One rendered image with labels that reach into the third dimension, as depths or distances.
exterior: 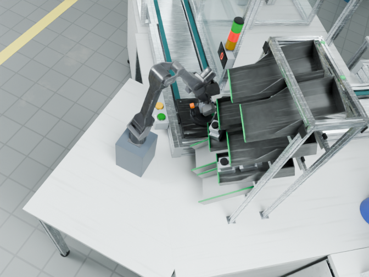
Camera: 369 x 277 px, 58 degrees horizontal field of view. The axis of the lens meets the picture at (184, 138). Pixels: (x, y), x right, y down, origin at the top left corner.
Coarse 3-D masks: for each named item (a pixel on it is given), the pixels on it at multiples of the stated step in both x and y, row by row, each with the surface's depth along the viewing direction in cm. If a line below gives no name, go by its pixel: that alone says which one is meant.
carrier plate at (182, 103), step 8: (184, 104) 173; (216, 104) 176; (184, 112) 170; (216, 112) 173; (184, 120) 167; (184, 128) 165; (192, 128) 165; (200, 128) 166; (184, 136) 162; (192, 136) 163; (200, 136) 164
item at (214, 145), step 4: (208, 124) 139; (208, 128) 137; (232, 128) 136; (236, 128) 136; (240, 128) 135; (208, 132) 136; (224, 132) 136; (208, 136) 135; (224, 136) 136; (212, 140) 136; (216, 140) 136; (220, 140) 135; (224, 140) 135; (212, 144) 135; (216, 144) 135; (220, 144) 134; (224, 144) 134; (212, 148) 132; (216, 148) 132; (220, 148) 132; (224, 148) 132
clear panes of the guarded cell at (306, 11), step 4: (140, 0) 217; (300, 0) 249; (304, 0) 245; (308, 0) 240; (312, 0) 236; (316, 0) 232; (140, 4) 218; (300, 4) 250; (304, 4) 245; (308, 4) 241; (312, 4) 236; (140, 8) 220; (304, 8) 246; (308, 8) 241; (304, 12) 246; (308, 12) 242
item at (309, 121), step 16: (272, 48) 103; (320, 48) 107; (288, 64) 99; (336, 64) 102; (288, 80) 96; (336, 80) 101; (352, 96) 96; (304, 112) 89; (352, 128) 96; (336, 144) 103; (320, 160) 112; (272, 176) 113; (304, 176) 121; (256, 192) 125; (288, 192) 133; (240, 208) 140; (272, 208) 148
